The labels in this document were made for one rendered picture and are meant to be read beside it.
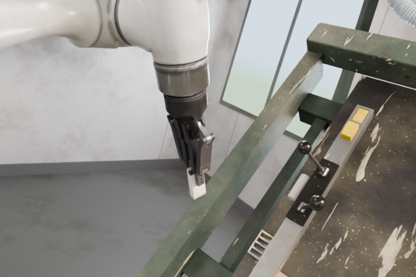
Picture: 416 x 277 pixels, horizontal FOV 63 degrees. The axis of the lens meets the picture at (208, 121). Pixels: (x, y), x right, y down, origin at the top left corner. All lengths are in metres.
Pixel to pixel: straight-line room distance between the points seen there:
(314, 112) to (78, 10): 0.87
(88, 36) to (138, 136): 3.47
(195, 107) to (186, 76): 0.06
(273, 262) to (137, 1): 0.68
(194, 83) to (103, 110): 3.19
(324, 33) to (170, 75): 0.83
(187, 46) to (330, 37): 0.82
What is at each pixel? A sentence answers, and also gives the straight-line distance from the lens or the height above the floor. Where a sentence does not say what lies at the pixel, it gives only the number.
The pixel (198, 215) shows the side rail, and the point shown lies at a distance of 1.01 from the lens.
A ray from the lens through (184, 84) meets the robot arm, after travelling 0.54.
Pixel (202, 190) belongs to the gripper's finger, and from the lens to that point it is 0.71.
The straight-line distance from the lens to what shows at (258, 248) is 0.98.
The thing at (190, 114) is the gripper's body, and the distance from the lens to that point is 0.57.
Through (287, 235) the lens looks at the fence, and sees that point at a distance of 0.94.
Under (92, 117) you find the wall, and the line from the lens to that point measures 3.70.
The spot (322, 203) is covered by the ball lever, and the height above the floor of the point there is 1.42.
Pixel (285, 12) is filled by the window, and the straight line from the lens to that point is 3.71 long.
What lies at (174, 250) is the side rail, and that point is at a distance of 1.00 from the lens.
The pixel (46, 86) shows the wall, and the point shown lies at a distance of 3.46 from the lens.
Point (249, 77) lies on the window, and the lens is 3.82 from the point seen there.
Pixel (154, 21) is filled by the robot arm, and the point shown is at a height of 1.70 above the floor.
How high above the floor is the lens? 1.70
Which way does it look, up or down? 13 degrees down
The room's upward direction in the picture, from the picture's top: 16 degrees clockwise
